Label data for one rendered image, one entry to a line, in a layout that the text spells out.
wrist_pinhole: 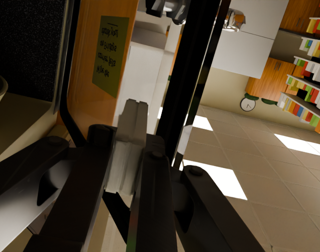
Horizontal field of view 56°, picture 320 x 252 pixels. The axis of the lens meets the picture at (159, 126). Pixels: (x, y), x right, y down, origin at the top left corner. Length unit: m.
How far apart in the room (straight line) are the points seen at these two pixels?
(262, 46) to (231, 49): 0.51
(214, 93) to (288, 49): 1.56
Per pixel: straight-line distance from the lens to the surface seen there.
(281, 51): 6.21
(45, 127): 0.46
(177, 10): 0.22
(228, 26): 0.24
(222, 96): 6.05
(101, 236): 0.44
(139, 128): 0.16
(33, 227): 0.34
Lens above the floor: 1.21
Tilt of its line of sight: 20 degrees up
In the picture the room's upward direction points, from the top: 165 degrees counter-clockwise
